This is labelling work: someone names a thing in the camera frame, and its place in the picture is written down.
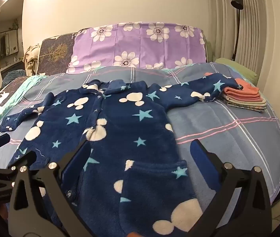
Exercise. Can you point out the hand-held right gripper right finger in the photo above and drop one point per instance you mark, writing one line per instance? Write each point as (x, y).
(202, 164)

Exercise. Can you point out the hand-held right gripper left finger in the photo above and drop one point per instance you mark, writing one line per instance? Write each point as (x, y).
(73, 164)

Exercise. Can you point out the navy star fleece pajama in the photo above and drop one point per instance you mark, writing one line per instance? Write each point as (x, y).
(120, 128)

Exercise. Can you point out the stack of folded clothes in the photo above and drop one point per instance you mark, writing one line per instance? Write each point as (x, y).
(243, 95)

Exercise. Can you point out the blue plaid bed sheet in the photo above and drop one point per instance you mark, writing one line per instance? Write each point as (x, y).
(228, 133)

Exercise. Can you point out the teal blanket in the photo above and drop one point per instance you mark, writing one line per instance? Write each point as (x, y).
(18, 91)

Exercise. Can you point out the blue-grey quilted blanket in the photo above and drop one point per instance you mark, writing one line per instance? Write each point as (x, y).
(10, 75)

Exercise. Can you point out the beige knit garment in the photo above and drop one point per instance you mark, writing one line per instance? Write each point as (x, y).
(31, 59)

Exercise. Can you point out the green pillow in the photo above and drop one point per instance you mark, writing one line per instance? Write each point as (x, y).
(241, 69)

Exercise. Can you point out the purple floral pillow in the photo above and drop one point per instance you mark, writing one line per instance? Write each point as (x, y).
(140, 44)

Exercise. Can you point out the white pleated curtain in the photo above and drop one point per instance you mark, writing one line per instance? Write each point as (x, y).
(258, 29)

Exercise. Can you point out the black floor lamp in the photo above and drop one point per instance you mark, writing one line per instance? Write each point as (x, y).
(237, 2)

